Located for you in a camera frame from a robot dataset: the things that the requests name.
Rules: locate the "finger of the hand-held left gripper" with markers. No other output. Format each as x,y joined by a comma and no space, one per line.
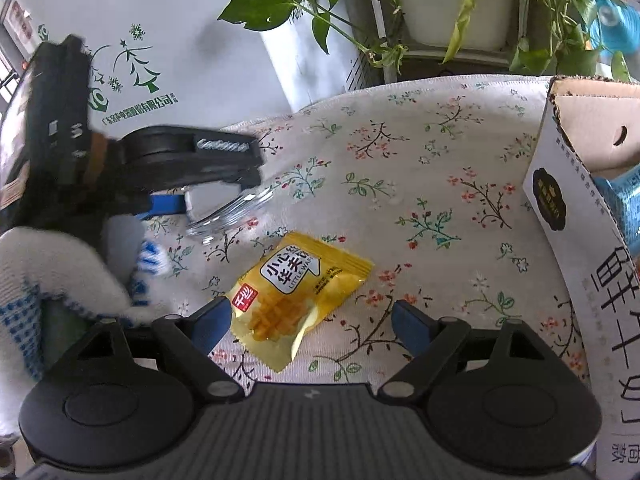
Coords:
167,205
240,175

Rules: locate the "floral tablecloth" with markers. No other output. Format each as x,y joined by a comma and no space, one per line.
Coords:
425,160

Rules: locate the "yellow snack packet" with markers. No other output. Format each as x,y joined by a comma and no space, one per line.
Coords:
300,285

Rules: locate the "white bucket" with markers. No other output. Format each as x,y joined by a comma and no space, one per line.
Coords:
450,15

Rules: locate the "white freezer with green print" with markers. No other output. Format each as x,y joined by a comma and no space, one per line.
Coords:
175,35

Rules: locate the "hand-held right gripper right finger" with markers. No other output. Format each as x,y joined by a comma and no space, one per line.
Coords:
411,327

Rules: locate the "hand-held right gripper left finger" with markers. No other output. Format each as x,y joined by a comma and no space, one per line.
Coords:
212,322

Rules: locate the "person's left hand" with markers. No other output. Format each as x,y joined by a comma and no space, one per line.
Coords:
50,270

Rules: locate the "blue snack packet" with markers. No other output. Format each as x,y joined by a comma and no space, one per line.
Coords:
622,205

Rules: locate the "silver snack packet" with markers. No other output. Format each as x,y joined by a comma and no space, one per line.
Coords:
220,210

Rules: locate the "blue plastic object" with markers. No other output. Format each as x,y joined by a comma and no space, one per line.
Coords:
612,20

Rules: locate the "white metal rack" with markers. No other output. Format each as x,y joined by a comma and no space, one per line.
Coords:
377,20

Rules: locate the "white printed cardboard box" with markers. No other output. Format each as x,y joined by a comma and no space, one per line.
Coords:
575,240

